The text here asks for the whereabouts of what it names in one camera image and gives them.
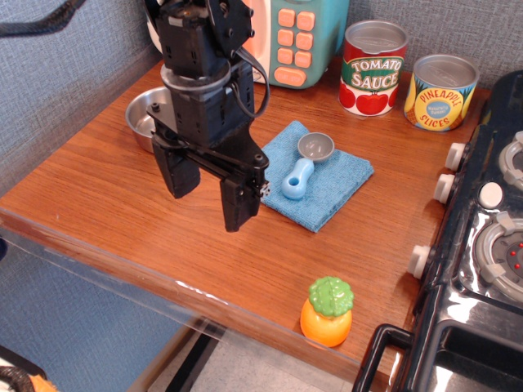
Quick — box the blue folded cloth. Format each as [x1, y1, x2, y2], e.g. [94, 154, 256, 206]
[262, 121, 374, 233]

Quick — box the black braided cable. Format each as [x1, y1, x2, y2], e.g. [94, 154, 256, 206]
[0, 0, 87, 38]

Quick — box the clear acrylic table guard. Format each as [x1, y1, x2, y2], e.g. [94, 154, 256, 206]
[0, 207, 389, 392]

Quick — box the orange toy fruit green top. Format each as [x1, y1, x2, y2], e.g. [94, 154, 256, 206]
[300, 276, 355, 348]

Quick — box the toy microwave teal orange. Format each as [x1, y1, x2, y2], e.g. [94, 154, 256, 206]
[145, 1, 349, 89]

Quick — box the tomato sauce can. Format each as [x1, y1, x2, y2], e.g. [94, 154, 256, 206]
[338, 20, 409, 117]

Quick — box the pineapple slices can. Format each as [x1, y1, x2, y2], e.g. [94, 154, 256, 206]
[404, 54, 480, 131]

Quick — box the blue grey toy scoop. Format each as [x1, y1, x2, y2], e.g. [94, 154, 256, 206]
[281, 132, 335, 200]

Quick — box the black toy stove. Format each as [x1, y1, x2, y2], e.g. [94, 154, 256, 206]
[353, 71, 522, 391]

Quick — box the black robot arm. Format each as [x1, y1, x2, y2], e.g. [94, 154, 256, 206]
[145, 1, 269, 232]

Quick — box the round metal pot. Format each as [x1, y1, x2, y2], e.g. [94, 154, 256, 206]
[125, 87, 172, 154]

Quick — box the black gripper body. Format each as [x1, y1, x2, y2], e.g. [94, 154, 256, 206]
[147, 60, 270, 195]

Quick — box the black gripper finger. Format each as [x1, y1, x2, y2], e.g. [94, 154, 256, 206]
[152, 136, 200, 198]
[220, 177, 260, 232]

